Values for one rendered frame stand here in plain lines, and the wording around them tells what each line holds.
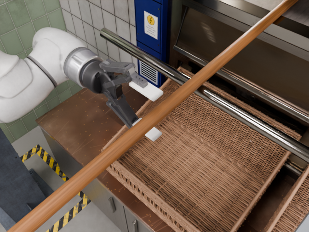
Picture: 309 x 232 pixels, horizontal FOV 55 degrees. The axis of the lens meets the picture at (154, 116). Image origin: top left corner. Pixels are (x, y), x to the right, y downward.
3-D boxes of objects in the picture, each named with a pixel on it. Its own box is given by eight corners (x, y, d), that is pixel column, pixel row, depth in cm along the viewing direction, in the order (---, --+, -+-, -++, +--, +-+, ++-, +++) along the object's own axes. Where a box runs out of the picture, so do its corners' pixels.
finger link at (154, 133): (132, 124, 71) (132, 126, 71) (153, 140, 68) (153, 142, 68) (140, 117, 72) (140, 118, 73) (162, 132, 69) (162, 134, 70)
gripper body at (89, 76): (102, 52, 71) (129, 69, 67) (106, 78, 78) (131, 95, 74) (77, 67, 68) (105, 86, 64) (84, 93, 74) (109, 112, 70)
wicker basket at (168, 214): (176, 106, 148) (180, 63, 127) (280, 173, 124) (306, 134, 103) (103, 169, 125) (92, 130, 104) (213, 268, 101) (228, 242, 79)
